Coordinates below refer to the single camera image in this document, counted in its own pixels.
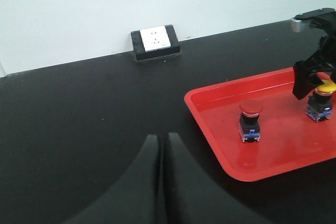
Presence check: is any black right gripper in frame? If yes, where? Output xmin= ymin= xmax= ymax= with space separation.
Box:
xmin=290 ymin=8 xmax=335 ymax=100

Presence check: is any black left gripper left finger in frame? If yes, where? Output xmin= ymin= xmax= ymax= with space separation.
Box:
xmin=64 ymin=134 xmax=167 ymax=223

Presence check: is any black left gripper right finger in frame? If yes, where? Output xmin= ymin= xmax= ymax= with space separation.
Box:
xmin=163 ymin=133 xmax=270 ymax=223

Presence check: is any yellow mushroom push button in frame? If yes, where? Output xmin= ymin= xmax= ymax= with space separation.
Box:
xmin=306 ymin=80 xmax=335 ymax=122

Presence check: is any red mushroom push button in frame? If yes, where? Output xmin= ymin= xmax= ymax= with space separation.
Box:
xmin=239 ymin=100 xmax=263 ymax=143

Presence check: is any red plastic tray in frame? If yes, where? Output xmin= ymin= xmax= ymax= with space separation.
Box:
xmin=184 ymin=68 xmax=335 ymax=182

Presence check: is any black white power socket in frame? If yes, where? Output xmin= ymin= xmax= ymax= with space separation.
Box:
xmin=130 ymin=25 xmax=181 ymax=62

